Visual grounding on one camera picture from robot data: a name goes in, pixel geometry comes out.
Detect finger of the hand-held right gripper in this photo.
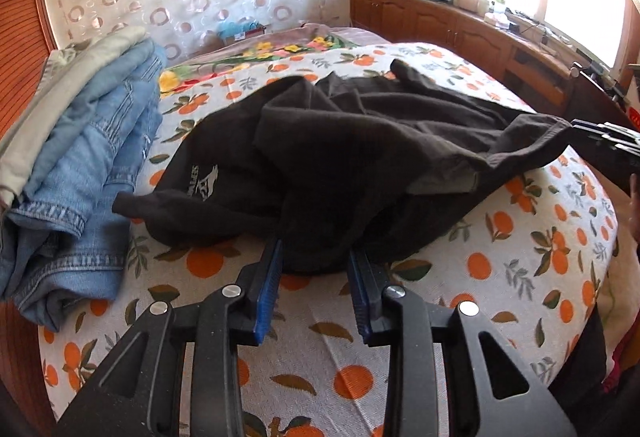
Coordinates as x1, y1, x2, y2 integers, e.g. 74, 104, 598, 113
600, 133, 640, 156
571, 118, 640, 140

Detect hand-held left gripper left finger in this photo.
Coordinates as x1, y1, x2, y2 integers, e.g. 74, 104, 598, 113
60, 237, 285, 437

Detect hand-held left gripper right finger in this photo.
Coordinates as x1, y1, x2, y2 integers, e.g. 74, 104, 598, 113
349, 248, 577, 437

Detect black pants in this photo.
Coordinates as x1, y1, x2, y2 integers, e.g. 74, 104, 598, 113
112, 59, 573, 275

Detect beige folded pants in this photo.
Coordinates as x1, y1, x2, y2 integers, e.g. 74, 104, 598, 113
0, 24, 148, 208

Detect orange fruit print bed sheet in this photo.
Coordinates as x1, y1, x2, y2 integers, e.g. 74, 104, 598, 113
37, 42, 621, 437

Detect wooden cabinet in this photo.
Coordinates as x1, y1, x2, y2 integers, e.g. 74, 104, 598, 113
350, 0, 576, 118

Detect blue denim folded jeans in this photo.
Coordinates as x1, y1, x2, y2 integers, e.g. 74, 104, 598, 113
0, 82, 166, 333

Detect floral blanket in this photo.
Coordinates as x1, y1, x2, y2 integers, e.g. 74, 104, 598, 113
160, 23, 386, 92

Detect stack of folded jeans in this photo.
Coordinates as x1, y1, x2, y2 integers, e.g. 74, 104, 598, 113
20, 39, 168, 198

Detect teal packet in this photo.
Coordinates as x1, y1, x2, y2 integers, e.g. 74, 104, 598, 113
217, 19, 266, 42

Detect wooden slatted wardrobe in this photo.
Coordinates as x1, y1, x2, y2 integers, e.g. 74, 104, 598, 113
0, 0, 61, 437

